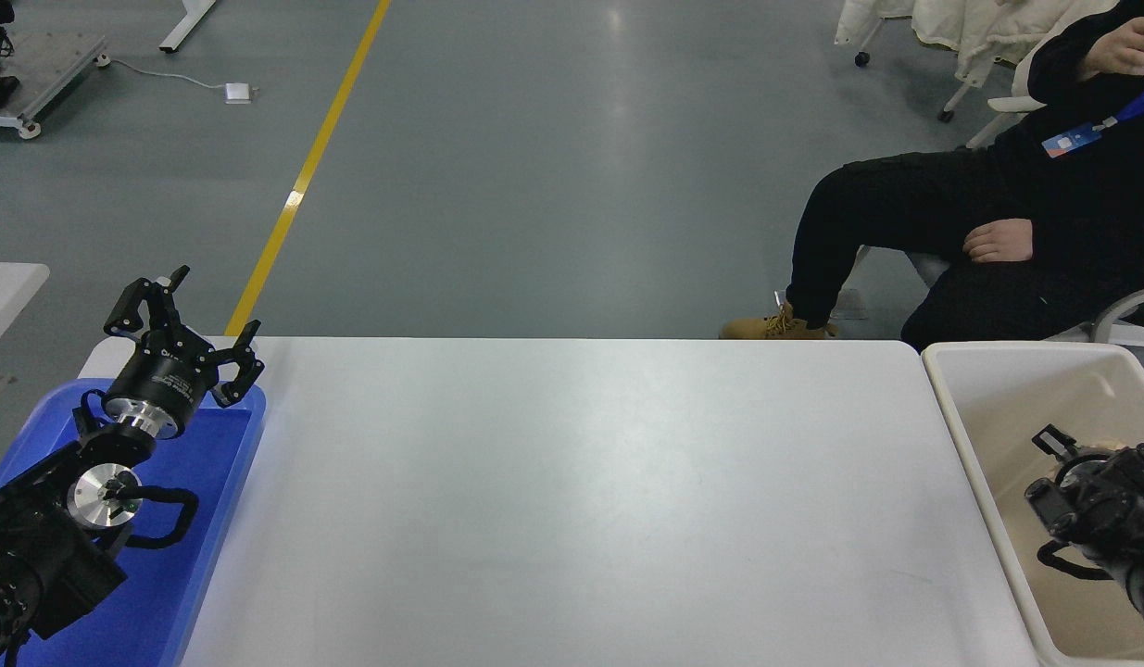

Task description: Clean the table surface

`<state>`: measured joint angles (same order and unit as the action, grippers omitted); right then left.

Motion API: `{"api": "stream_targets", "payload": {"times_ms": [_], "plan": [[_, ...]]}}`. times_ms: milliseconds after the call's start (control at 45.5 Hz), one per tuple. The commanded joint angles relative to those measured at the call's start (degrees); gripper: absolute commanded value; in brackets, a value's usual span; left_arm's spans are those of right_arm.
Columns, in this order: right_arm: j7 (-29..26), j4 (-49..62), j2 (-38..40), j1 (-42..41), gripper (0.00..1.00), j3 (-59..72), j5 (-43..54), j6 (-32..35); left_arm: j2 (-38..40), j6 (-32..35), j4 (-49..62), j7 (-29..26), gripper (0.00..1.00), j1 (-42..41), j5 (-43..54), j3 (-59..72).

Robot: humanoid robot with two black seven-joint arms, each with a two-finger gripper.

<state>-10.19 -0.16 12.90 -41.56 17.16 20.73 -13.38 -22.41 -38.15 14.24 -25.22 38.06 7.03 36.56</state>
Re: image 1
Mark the cream jacket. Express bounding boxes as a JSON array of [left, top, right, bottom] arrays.
[[912, 0, 1105, 89], [836, 0, 923, 49]]

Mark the white floor cable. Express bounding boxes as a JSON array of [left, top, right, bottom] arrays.
[[99, 56, 230, 94]]

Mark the white desk leg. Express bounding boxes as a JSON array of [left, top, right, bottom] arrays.
[[160, 0, 220, 54]]

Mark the large pale plastic bin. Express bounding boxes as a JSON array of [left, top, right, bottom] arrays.
[[922, 341, 1144, 667]]

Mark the blue badge on lanyard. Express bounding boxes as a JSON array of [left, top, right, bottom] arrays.
[[1042, 76, 1144, 158]]

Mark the white chair frame with castors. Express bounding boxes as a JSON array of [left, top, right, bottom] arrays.
[[854, 19, 887, 68], [940, 79, 985, 123]]

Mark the grey wheeled platform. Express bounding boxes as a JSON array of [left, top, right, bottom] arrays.
[[0, 32, 112, 142]]

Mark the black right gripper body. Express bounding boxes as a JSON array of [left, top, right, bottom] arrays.
[[1025, 474, 1082, 538]]

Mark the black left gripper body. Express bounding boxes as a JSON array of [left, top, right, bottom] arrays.
[[104, 335, 222, 423]]

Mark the blue-badge person's right hand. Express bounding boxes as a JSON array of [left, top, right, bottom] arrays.
[[1076, 17, 1144, 77]]

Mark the grey chair with white frame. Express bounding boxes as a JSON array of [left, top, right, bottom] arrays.
[[854, 56, 1144, 346]]

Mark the blue plastic tray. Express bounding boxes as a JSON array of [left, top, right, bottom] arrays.
[[0, 378, 269, 667]]

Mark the small white side table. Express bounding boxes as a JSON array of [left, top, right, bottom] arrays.
[[0, 262, 52, 364]]

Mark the blue-badge person's left hand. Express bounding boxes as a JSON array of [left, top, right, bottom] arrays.
[[962, 219, 1034, 263]]

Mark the person with blue badge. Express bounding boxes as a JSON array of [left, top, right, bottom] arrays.
[[720, 0, 1144, 351]]

